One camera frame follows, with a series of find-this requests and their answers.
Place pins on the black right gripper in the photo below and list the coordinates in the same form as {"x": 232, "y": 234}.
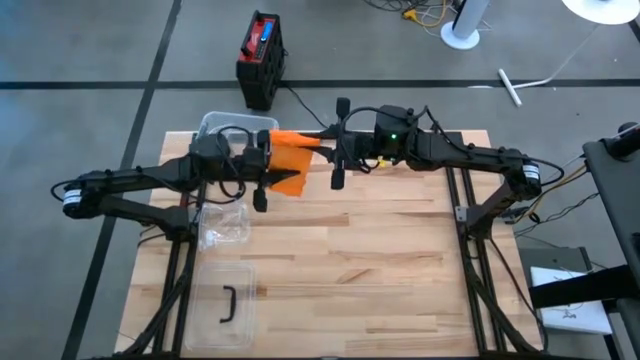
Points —
{"x": 395, "y": 140}

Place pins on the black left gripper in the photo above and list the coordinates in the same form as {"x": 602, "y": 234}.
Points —
{"x": 252, "y": 161}

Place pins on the orange elastic bandage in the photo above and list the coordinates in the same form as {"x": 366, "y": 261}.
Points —
{"x": 292, "y": 160}

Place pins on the clear plastic bin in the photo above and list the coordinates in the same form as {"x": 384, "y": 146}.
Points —
{"x": 235, "y": 120}

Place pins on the clear plastic bag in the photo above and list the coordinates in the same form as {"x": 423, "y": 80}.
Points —
{"x": 225, "y": 225}

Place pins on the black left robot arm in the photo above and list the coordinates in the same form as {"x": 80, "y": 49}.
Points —
{"x": 130, "y": 180}

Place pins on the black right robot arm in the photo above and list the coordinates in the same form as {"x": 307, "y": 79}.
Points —
{"x": 480, "y": 157}

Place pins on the black and red battery box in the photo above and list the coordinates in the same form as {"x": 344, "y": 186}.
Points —
{"x": 260, "y": 55}

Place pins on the black cart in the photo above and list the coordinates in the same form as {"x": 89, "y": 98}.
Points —
{"x": 617, "y": 190}

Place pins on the white paper sheet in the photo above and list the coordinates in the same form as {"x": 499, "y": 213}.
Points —
{"x": 570, "y": 310}

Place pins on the white round table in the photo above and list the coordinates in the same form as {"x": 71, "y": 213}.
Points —
{"x": 600, "y": 10}

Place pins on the white pedestal stand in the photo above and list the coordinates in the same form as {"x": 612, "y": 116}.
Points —
{"x": 465, "y": 30}

